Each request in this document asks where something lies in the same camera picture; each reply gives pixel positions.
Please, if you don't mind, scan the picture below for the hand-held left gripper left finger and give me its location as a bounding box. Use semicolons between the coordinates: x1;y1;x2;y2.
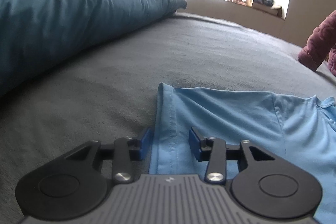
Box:
63;128;153;185

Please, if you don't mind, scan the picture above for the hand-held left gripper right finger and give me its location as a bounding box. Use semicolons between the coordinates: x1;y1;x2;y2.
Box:
189;127;277;185

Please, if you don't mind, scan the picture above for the teal duvet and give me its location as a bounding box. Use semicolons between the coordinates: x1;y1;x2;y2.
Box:
0;0;188;96

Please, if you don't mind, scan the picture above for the light blue shirt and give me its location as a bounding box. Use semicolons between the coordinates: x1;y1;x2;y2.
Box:
149;82;336;223

